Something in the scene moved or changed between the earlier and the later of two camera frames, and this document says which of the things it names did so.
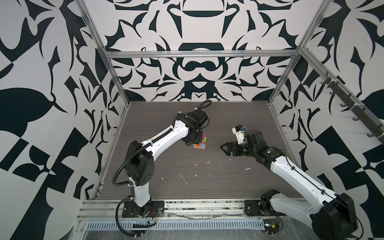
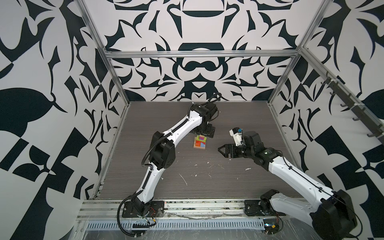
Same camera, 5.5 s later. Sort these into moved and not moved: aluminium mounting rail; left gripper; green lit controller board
Moved: left gripper
Not moved: green lit controller board; aluminium mounting rail
